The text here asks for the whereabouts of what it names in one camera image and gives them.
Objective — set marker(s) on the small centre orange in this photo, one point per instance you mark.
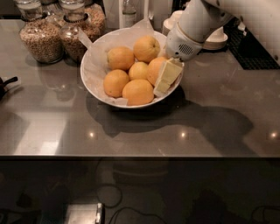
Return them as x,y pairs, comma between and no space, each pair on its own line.
138,71

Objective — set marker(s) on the left upturned white bowl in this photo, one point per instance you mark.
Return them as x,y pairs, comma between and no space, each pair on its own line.
174,18

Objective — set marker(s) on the right stack of saucers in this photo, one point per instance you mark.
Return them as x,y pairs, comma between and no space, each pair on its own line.
216,42

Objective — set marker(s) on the front left orange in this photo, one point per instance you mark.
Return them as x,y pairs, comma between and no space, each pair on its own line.
114,82

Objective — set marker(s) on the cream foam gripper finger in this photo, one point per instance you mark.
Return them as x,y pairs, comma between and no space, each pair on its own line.
167,75

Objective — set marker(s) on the front centre orange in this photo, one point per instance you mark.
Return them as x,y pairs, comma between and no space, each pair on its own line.
138,92

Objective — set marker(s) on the white paper bowl liner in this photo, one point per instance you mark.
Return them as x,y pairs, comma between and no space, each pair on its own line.
94,65

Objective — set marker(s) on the glass bottle at back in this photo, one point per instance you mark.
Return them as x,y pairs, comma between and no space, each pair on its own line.
129,13

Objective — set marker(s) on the upturned white bowl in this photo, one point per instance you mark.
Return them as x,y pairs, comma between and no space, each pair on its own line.
217,35
174,18

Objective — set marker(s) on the back right orange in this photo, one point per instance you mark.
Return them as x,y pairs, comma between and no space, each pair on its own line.
146,48

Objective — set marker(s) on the black rubber bar mat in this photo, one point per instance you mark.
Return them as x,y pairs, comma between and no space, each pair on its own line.
250,54

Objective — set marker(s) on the black handle at left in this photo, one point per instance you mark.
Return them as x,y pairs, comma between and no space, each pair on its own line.
4,83

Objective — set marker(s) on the glass cereal jar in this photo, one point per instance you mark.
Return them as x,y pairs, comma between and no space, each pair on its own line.
75,18
40,36
96,16

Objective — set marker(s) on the left glass cereal jar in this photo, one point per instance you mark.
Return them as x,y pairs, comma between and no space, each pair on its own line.
40,36

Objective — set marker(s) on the large orange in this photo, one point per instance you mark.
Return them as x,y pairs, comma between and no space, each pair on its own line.
153,69

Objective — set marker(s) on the silver box under table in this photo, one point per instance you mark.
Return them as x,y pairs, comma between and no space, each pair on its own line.
85,214

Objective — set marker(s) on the back left orange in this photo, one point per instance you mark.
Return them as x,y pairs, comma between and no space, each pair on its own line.
120,57

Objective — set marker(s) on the back glass cereal jar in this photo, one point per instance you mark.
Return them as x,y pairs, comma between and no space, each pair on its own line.
96,16

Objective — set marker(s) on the middle glass cereal jar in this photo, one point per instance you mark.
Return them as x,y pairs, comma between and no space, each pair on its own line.
75,18

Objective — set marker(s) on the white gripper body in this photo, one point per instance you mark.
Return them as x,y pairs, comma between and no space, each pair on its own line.
178,44

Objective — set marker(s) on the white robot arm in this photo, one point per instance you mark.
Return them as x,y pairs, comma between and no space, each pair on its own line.
202,17

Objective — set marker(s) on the right upturned white bowl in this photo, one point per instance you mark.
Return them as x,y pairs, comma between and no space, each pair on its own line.
217,35

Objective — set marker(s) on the left stack of saucers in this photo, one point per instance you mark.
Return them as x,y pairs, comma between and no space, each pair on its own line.
167,26

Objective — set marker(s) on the stack of saucers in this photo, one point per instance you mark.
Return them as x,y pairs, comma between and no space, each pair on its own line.
167,26
216,42

